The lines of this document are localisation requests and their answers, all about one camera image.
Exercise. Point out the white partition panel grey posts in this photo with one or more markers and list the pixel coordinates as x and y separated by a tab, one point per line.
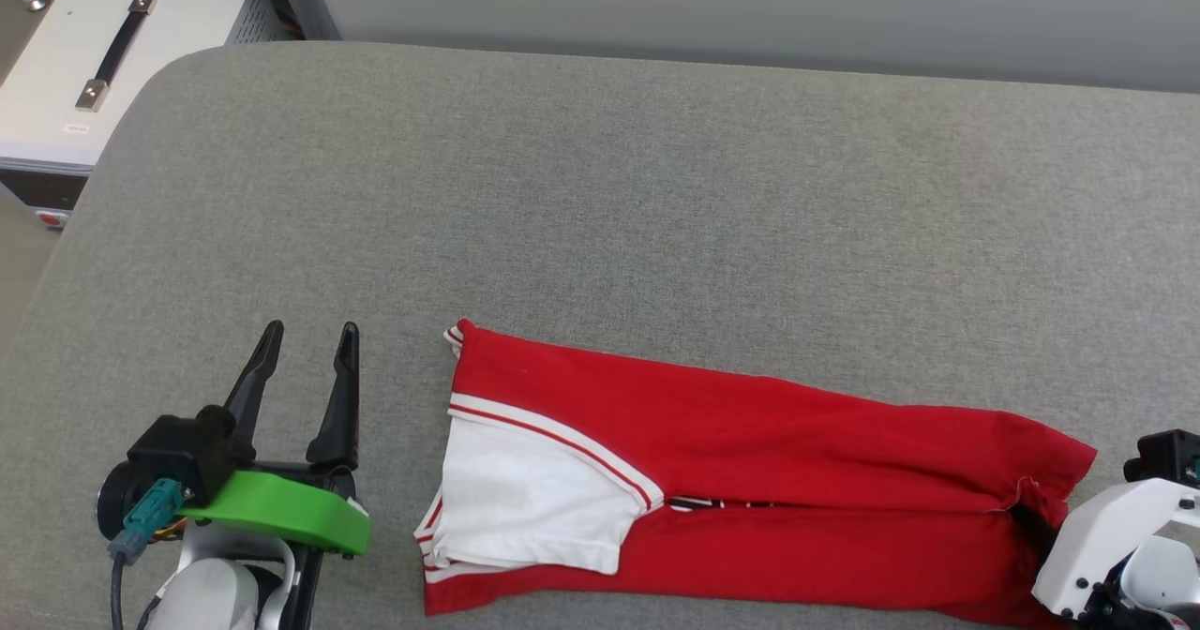
750	2

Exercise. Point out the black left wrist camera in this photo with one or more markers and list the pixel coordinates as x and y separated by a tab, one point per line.
178	452

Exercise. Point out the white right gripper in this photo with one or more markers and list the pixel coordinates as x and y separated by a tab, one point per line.
1097	546

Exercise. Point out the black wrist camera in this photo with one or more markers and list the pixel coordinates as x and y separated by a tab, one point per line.
178	452
1162	457

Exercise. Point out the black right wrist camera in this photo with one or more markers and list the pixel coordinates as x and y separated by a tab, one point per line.
1162	457

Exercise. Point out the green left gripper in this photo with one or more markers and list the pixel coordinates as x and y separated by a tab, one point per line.
281	513

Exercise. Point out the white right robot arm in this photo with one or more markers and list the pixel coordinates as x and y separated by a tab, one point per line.
1162	574

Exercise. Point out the red and white jersey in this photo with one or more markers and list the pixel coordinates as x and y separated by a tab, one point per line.
797	442

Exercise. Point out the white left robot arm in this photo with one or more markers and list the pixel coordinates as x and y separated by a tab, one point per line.
211	597

